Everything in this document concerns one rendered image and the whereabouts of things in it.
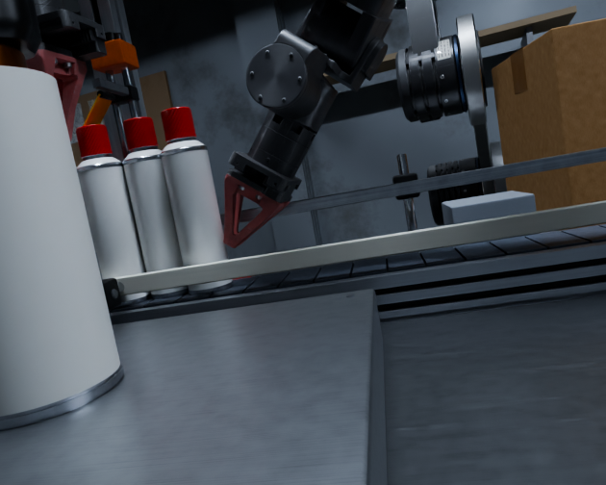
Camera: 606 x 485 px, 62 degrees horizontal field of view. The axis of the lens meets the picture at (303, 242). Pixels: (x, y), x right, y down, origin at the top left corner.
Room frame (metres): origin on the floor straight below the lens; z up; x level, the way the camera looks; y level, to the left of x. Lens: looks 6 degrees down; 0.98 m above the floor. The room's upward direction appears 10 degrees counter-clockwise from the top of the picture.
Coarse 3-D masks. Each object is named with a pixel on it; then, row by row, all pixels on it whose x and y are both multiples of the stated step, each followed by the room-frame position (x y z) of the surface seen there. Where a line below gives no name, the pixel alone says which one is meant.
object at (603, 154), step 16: (544, 160) 0.54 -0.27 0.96; (560, 160) 0.54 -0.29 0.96; (576, 160) 0.54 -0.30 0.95; (592, 160) 0.54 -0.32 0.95; (448, 176) 0.56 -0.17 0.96; (464, 176) 0.56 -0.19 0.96; (480, 176) 0.56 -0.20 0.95; (496, 176) 0.55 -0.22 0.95; (512, 176) 0.55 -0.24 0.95; (352, 192) 0.58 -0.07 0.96; (368, 192) 0.58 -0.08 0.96; (384, 192) 0.57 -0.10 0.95; (400, 192) 0.57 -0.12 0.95; (416, 192) 0.57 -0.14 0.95; (256, 208) 0.60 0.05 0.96; (288, 208) 0.59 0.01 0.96; (304, 208) 0.59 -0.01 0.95; (320, 208) 0.59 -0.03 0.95
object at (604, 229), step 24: (504, 240) 0.55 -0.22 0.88; (528, 240) 0.53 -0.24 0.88; (552, 240) 0.50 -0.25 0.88; (576, 240) 0.48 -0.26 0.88; (600, 240) 0.47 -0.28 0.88; (360, 264) 0.56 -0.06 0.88; (384, 264) 0.54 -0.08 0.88; (408, 264) 0.51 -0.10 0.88; (432, 264) 0.49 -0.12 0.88; (240, 288) 0.55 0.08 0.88; (264, 288) 0.52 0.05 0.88
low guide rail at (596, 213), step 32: (480, 224) 0.48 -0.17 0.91; (512, 224) 0.48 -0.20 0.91; (544, 224) 0.47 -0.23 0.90; (576, 224) 0.47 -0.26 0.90; (256, 256) 0.52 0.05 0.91; (288, 256) 0.51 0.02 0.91; (320, 256) 0.51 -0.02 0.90; (352, 256) 0.50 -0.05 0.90; (128, 288) 0.54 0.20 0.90; (160, 288) 0.54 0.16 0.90
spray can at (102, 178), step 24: (96, 144) 0.57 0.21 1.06; (96, 168) 0.56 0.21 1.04; (120, 168) 0.58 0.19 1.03; (96, 192) 0.56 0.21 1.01; (120, 192) 0.57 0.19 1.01; (96, 216) 0.56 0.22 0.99; (120, 216) 0.57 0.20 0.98; (96, 240) 0.56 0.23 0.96; (120, 240) 0.56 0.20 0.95; (120, 264) 0.56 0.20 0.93
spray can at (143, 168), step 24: (144, 120) 0.58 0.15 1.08; (144, 144) 0.58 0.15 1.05; (144, 168) 0.57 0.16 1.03; (144, 192) 0.57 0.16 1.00; (144, 216) 0.57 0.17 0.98; (168, 216) 0.57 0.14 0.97; (144, 240) 0.57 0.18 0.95; (168, 240) 0.57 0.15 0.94; (144, 264) 0.58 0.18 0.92; (168, 264) 0.57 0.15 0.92
